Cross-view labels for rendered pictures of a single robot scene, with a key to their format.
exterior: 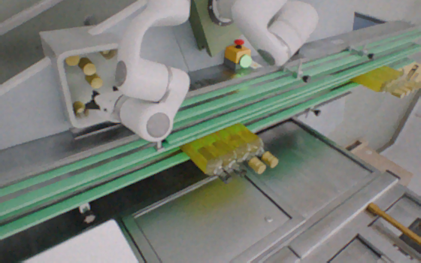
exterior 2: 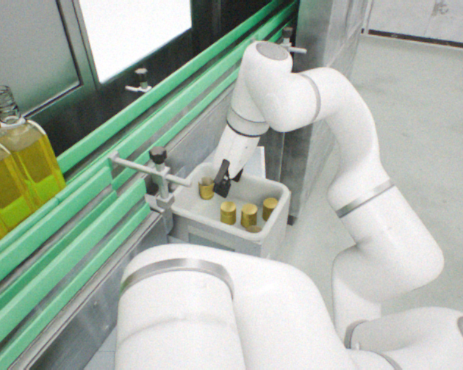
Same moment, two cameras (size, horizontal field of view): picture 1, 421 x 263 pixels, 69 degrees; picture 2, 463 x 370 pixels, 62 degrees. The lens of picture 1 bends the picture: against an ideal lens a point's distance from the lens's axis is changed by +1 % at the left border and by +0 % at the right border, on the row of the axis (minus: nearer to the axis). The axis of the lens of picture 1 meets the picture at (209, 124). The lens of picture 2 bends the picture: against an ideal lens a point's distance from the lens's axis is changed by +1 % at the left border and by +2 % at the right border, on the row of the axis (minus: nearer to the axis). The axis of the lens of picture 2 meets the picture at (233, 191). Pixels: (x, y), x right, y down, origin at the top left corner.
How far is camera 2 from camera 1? 0.79 m
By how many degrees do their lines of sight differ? 75
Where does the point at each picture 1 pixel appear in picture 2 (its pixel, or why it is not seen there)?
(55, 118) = not seen: hidden behind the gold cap
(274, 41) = (228, 255)
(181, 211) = (18, 81)
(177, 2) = (380, 171)
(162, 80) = (320, 80)
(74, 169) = (180, 120)
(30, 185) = (202, 100)
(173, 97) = (290, 75)
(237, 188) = not seen: outside the picture
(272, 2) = (306, 324)
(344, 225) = not seen: outside the picture
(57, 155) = (194, 137)
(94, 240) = (117, 55)
